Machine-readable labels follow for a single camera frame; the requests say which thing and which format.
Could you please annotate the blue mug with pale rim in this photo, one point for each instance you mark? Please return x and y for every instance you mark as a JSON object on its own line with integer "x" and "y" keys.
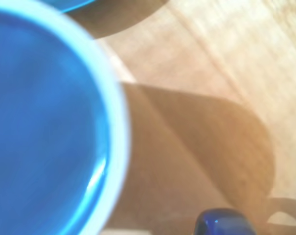
{"x": 40, "y": 110}

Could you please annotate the dark blue plate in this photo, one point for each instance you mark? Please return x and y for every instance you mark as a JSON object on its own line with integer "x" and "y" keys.
{"x": 67, "y": 5}

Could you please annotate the dark blue mug with print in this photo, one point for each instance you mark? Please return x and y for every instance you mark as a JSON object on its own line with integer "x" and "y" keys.
{"x": 221, "y": 222}

